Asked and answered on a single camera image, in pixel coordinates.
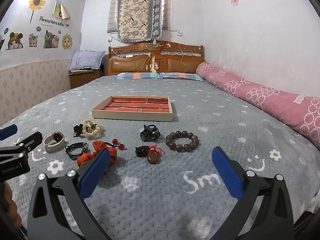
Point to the striped pillow right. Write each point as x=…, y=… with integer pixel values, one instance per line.
x=177, y=75

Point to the wooden nightstand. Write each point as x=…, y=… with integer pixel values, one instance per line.
x=82, y=77

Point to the brick-pattern jewelry tray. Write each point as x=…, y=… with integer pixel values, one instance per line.
x=137, y=108

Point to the sunflower wall sticker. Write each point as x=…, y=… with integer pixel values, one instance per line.
x=35, y=5

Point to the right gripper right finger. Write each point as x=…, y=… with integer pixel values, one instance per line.
x=274, y=219

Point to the red cord stone pendant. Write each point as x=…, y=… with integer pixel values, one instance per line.
x=151, y=153

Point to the lavender dotted cushion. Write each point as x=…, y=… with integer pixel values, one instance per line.
x=86, y=59

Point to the striped pillow left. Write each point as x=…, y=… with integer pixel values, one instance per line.
x=137, y=76

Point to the hat cat wall sticker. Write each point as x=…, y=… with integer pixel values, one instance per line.
x=14, y=41

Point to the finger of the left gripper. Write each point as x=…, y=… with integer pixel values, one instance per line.
x=8, y=132
x=25, y=146

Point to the grey cats wall sticker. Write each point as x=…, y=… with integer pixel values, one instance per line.
x=50, y=40

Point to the orange fabric scrunchie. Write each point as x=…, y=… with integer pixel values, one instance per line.
x=98, y=145

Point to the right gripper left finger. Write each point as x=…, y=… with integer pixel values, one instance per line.
x=46, y=219

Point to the tabby kitten wall sticker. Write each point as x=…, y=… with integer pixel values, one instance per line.
x=33, y=39

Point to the black claw hair clip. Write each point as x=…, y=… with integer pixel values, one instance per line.
x=150, y=133

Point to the floral hanging quilt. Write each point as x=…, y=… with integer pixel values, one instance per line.
x=139, y=20

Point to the wooden headboard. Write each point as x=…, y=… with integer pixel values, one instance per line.
x=160, y=57

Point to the striped pillow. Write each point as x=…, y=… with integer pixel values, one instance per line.
x=137, y=76
x=177, y=75

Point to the person left hand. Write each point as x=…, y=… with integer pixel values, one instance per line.
x=11, y=211

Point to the black fuzzy scrunchie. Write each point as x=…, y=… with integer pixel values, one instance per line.
x=78, y=130

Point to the peeling triangular wall sticker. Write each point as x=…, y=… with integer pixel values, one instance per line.
x=60, y=12

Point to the pink rolled quilt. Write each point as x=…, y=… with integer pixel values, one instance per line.
x=297, y=111

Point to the yellow flower cat sticker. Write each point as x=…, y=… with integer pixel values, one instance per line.
x=67, y=42

